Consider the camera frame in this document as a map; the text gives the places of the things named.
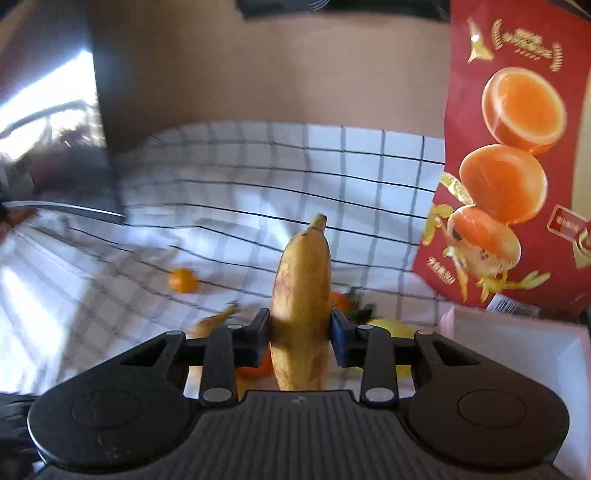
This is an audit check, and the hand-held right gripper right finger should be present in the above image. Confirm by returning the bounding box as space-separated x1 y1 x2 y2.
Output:
330 307 481 409

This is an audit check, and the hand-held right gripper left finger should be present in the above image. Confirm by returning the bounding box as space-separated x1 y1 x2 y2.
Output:
120 307 273 409

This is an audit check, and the small orange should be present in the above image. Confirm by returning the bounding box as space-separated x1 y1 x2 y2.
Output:
329 286 377 324
235 344 274 381
167 268 200 295

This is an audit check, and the large yellow banana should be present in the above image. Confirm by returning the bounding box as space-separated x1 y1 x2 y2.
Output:
269 213 333 392

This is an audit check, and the small yellow banana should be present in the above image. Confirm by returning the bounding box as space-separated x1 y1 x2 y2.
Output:
190 302 241 340

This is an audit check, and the white box with red lid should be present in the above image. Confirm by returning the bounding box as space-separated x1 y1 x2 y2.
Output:
411 0 591 472

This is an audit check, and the yellow-green apple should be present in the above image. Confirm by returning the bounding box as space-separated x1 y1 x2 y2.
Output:
367 318 423 379

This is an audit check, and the white checked tablecloth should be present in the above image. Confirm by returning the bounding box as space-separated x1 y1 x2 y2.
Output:
0 121 446 402

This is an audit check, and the black glossy screen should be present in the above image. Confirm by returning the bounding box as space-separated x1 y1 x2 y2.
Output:
0 0 127 224

